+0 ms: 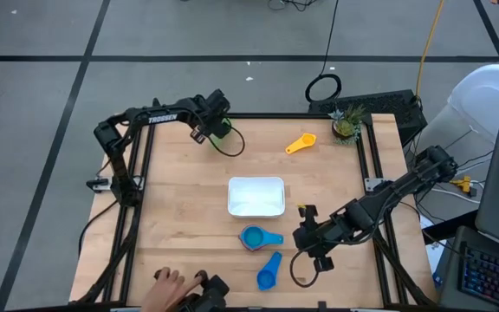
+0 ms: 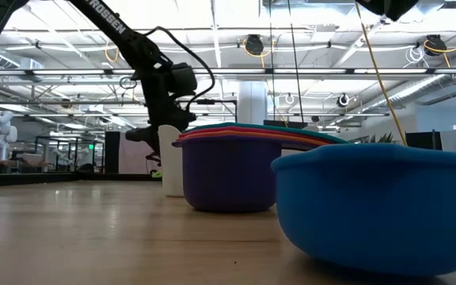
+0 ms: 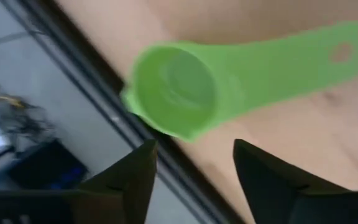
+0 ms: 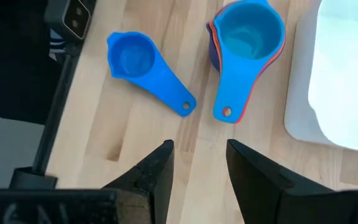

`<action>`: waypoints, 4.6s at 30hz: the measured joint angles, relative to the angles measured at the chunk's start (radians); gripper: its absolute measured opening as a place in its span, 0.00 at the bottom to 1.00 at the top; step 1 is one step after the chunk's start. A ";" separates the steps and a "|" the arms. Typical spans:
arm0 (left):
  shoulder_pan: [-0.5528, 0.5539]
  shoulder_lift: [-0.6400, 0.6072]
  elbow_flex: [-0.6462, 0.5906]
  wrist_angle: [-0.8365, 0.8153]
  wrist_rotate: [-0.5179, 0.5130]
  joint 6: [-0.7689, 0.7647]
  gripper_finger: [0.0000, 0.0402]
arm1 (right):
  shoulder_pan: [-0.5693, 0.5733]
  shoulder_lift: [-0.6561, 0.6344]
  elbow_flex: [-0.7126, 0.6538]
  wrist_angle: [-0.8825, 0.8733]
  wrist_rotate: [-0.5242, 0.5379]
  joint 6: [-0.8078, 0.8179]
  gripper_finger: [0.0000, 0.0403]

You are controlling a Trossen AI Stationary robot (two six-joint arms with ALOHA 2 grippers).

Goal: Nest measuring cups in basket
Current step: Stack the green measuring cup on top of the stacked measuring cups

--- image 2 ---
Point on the potted succulent plant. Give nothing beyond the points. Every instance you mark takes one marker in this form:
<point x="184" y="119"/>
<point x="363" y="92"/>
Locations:
<point x="384" y="138"/>

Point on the green measuring cup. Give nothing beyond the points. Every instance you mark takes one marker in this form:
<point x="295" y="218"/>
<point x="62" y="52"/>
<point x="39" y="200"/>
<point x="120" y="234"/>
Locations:
<point x="157" y="174"/>

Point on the white robot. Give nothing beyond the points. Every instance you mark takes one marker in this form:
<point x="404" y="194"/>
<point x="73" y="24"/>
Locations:
<point x="0" y="134"/>

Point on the white pillar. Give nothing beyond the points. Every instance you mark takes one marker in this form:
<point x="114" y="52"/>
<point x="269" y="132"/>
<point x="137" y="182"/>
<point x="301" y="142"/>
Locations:
<point x="251" y="103"/>

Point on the black aluminium table frame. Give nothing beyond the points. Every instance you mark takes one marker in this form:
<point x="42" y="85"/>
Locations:
<point x="54" y="179"/>

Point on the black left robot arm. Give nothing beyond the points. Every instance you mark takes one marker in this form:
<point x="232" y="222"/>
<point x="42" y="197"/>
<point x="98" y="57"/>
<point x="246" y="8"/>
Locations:
<point x="113" y="23"/>

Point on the white plastic basket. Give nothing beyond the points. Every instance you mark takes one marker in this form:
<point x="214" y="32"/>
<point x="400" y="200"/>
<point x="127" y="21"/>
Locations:
<point x="170" y="166"/>

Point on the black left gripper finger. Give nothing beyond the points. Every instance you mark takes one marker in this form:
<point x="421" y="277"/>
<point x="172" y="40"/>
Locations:
<point x="147" y="134"/>

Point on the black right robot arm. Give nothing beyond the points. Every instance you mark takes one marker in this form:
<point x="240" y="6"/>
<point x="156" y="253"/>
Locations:
<point x="390" y="8"/>

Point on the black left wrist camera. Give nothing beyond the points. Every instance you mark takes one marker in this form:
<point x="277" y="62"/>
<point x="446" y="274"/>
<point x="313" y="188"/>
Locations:
<point x="182" y="79"/>

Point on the blue measuring cup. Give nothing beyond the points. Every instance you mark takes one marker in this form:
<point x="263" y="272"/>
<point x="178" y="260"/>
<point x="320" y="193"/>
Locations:
<point x="370" y="206"/>

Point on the red measuring cup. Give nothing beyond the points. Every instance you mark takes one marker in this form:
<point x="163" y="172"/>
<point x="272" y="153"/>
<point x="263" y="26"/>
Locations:
<point x="232" y="130"/>

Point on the teal measuring cup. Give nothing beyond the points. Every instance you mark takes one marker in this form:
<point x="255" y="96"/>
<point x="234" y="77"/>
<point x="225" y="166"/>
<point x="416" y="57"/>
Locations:
<point x="251" y="126"/>

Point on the orange measuring cup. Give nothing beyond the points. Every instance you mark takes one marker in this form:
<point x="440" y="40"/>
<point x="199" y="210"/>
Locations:
<point x="232" y="134"/>

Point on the indigo measuring cup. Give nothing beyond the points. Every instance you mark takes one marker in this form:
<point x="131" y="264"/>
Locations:
<point x="228" y="178"/>

